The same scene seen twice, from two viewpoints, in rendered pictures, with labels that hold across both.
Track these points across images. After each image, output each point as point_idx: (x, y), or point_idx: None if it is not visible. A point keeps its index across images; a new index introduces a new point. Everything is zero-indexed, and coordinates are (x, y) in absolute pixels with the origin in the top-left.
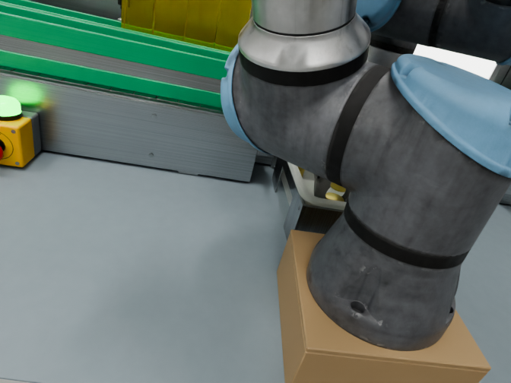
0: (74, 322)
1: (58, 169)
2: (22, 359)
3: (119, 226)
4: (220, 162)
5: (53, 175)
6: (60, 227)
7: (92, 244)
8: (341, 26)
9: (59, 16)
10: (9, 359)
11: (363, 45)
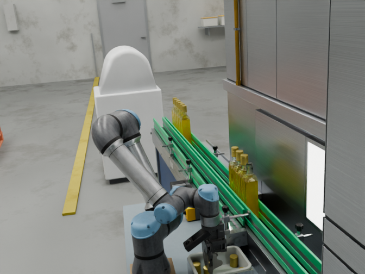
0: None
1: (193, 225)
2: (129, 248)
3: (174, 243)
4: None
5: (189, 226)
6: (167, 236)
7: (164, 242)
8: (148, 202)
9: (216, 178)
10: (128, 247)
11: (150, 207)
